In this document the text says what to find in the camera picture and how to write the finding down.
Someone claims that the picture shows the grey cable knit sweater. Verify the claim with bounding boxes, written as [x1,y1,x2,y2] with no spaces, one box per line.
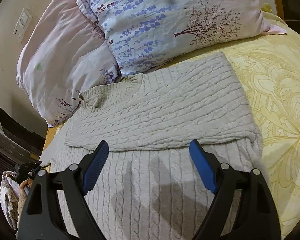
[42,53,265,239]

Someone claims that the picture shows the person's left hand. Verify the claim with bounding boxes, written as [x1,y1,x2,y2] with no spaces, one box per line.
[19,178,33,197]

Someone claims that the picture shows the floral patterned sleeve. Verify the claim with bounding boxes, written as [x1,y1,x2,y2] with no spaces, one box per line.
[0,171,27,231]

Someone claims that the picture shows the dark wooden bedside furniture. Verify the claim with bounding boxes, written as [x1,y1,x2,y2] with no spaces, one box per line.
[0,107,45,232]

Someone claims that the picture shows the yellow patterned bedspread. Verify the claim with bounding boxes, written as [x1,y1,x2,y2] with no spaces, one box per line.
[41,3,300,239]

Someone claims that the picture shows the floral blue pink pillow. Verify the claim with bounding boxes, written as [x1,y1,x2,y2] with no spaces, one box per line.
[17,0,285,126]

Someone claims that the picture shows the white wall switch plate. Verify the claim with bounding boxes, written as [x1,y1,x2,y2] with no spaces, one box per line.
[13,8,33,44]

